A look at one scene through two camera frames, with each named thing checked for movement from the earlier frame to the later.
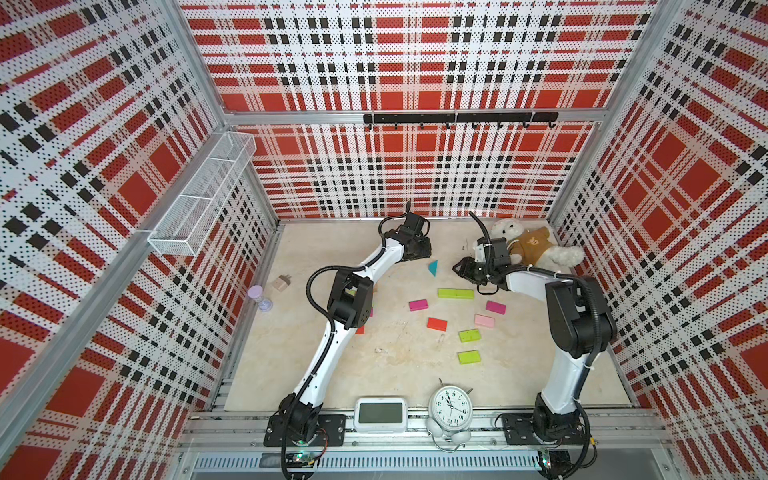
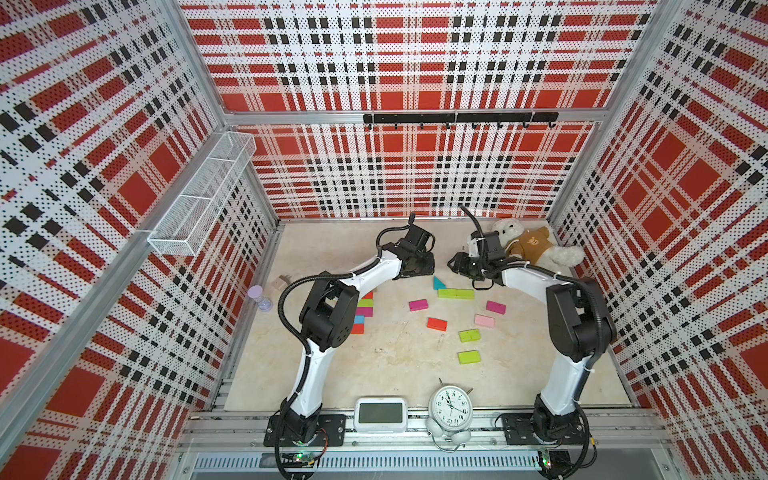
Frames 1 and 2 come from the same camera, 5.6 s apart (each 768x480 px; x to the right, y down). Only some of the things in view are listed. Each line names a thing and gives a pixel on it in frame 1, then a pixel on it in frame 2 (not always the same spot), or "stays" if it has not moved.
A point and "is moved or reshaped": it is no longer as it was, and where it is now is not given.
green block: [462, 293] stays
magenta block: [418, 305] stays
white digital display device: [380, 415] stays
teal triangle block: [433, 266] is moved or reshaped
